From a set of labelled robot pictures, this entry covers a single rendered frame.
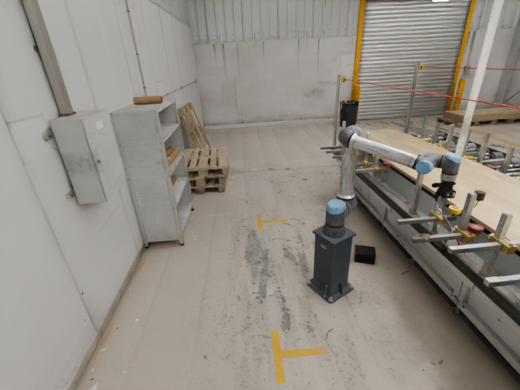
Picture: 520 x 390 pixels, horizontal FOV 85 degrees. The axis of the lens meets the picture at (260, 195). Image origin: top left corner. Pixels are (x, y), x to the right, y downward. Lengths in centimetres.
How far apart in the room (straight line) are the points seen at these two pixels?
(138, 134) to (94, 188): 92
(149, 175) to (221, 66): 645
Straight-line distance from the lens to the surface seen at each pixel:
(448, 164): 213
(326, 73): 956
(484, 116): 1007
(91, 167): 227
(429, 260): 308
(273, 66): 924
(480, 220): 240
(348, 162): 232
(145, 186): 323
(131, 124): 305
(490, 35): 364
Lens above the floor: 194
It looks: 26 degrees down
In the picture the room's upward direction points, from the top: 3 degrees counter-clockwise
